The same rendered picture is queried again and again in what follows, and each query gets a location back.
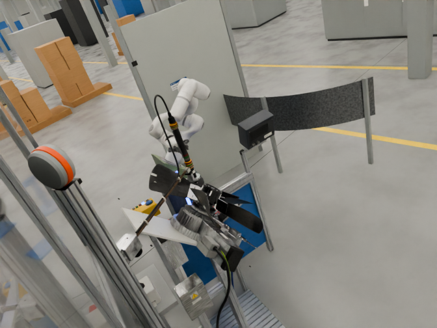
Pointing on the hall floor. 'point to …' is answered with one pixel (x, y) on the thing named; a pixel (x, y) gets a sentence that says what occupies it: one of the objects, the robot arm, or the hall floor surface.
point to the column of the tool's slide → (106, 253)
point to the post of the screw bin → (241, 278)
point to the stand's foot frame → (256, 314)
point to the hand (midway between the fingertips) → (182, 148)
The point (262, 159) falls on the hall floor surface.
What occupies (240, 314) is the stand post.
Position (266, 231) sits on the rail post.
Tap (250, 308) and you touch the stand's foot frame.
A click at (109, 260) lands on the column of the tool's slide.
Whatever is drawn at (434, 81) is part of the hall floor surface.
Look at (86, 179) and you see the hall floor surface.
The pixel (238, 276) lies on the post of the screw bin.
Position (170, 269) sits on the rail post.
